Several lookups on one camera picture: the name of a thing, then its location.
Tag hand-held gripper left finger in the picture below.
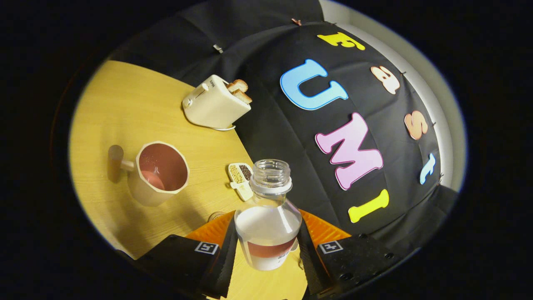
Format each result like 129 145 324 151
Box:
135 210 239 300

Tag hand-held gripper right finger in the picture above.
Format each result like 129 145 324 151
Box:
296 209 419 298

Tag clear juice bottle red label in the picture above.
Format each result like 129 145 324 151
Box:
234 159 303 271

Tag beige cup maroon inside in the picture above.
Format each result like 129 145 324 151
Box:
108 141 190 208

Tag white divided bean dish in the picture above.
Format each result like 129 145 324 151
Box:
227 162 254 202

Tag white toaster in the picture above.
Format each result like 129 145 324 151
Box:
182 75 252 129

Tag wooden table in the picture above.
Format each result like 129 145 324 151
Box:
69 60 309 300

